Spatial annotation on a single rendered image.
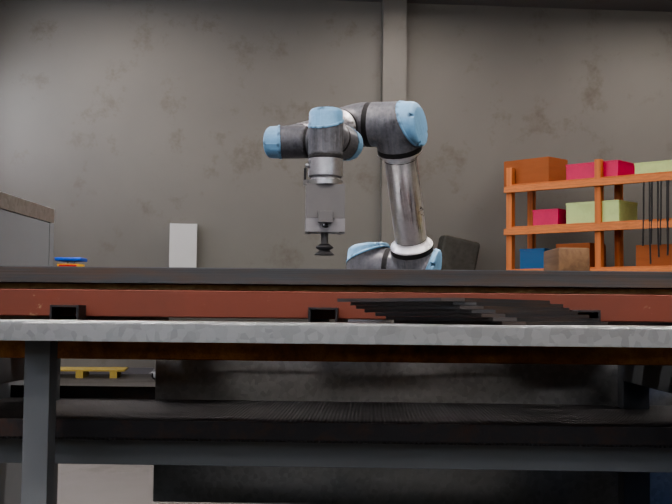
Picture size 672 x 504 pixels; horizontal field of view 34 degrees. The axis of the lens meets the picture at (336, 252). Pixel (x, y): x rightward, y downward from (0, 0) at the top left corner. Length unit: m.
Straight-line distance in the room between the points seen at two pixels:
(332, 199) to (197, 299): 0.50
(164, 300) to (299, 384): 0.83
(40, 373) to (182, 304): 0.30
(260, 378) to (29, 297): 0.87
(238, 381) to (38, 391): 1.01
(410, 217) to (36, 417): 1.39
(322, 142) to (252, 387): 0.70
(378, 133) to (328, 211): 0.53
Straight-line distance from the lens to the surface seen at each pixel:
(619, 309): 1.96
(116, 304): 1.97
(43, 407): 1.79
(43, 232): 3.08
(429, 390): 2.71
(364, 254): 3.00
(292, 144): 2.47
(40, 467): 1.80
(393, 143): 2.79
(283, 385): 2.71
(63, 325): 1.66
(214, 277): 1.94
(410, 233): 2.91
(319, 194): 2.33
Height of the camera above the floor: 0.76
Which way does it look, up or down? 3 degrees up
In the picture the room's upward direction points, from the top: 1 degrees clockwise
